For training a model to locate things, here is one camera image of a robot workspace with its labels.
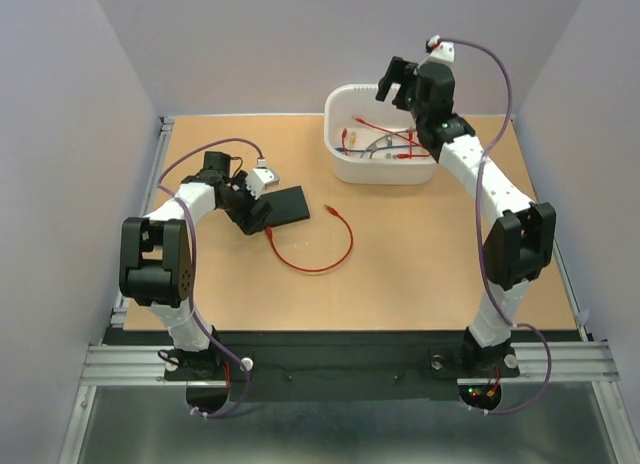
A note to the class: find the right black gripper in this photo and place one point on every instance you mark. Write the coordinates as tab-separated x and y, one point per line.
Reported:
399	71

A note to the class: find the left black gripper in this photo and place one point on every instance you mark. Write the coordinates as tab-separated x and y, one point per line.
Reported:
249	223

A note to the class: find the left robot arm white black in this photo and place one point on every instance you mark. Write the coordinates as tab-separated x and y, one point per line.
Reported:
157	262

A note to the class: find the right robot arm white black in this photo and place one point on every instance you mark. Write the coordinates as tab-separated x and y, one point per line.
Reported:
519	243

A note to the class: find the white plastic tub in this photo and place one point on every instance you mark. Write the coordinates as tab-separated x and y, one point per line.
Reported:
380	144

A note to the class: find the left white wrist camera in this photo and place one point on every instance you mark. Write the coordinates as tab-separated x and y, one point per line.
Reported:
258	180

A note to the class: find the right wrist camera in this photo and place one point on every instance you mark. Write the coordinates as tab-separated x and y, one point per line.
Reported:
439	51

